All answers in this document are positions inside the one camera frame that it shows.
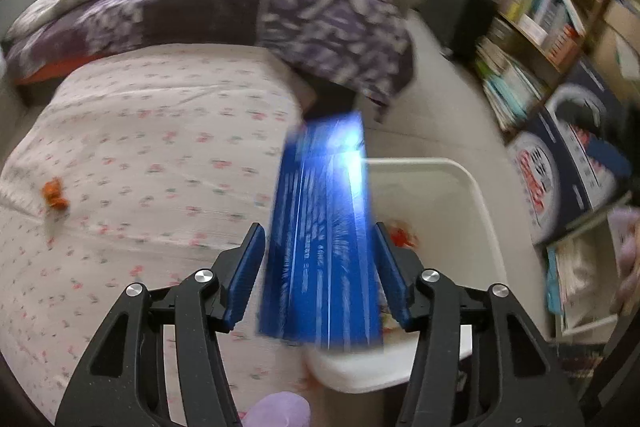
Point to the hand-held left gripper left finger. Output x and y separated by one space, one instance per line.
245 277

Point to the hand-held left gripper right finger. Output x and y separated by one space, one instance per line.
395 277

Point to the blue glossy packet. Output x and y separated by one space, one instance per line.
320 232

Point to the white plastic bin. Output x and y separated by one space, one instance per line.
450 207

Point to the floral tablecloth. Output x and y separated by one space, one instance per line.
150 182

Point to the white open storage box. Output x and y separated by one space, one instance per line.
585 267

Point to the orange wrapper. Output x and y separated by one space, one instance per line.
55 197

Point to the dark blue printed cardboard box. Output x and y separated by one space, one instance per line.
565 147

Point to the purple patchwork bedspread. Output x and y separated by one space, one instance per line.
200 17

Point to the black cabinet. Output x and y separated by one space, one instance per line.
450 12

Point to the rows of books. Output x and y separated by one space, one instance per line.
535 2

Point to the brown cardboard box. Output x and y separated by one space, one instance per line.
620 42

